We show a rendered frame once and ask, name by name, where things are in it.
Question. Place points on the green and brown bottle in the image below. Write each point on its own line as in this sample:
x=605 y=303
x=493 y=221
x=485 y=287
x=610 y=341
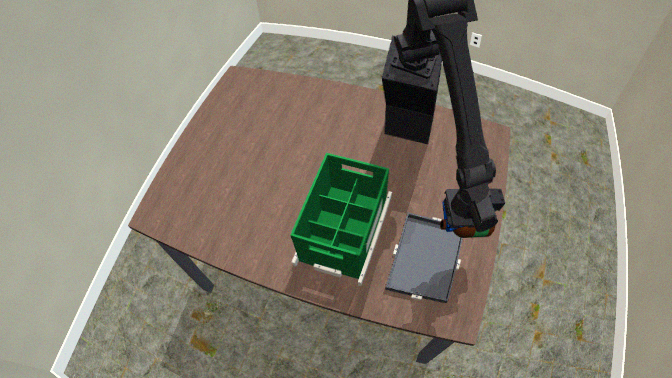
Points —
x=465 y=232

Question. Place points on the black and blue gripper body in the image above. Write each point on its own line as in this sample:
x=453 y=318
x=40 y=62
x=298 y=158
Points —
x=456 y=209

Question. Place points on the green bottle crate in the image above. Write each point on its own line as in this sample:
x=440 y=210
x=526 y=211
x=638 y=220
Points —
x=340 y=205

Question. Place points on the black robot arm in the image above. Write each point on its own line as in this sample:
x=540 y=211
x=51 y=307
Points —
x=451 y=42

